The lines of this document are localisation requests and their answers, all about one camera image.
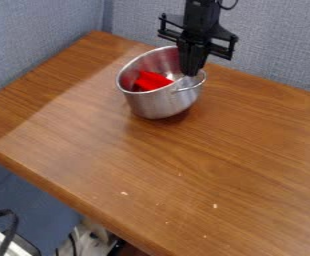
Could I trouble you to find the red block object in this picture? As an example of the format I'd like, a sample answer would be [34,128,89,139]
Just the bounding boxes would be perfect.
[132,71,172,92]

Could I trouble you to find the black cable loop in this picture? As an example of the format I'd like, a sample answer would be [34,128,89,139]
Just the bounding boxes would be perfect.
[0,208,20,256]

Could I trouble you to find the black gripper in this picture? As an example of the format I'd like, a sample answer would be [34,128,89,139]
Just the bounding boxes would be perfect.
[157,0,238,76]

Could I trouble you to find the silver metal pot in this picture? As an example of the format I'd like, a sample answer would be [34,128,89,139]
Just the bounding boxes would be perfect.
[116,46,207,119]

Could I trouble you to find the white object under table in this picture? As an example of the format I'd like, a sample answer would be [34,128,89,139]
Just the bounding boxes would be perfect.
[53,218,119,256]

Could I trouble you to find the striped grey white object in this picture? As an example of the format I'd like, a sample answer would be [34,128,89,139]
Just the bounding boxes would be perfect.
[0,222,42,256]

